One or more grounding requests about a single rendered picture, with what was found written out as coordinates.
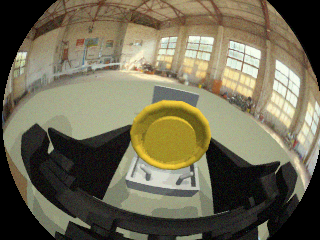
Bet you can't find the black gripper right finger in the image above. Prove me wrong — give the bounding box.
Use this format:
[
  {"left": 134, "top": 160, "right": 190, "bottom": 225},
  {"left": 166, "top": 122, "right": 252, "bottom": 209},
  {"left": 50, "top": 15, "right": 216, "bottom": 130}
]
[{"left": 205, "top": 139, "right": 280, "bottom": 215}]

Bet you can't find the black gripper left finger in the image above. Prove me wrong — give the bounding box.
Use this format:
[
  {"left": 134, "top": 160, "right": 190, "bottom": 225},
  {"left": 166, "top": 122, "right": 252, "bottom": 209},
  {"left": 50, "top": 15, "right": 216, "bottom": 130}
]
[{"left": 48, "top": 124, "right": 132, "bottom": 200}]

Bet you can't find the grey dish rack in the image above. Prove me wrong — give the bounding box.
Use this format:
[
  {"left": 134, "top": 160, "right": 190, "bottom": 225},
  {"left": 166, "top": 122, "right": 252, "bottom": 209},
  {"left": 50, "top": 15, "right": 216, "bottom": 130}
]
[{"left": 125, "top": 85, "right": 200, "bottom": 197}]

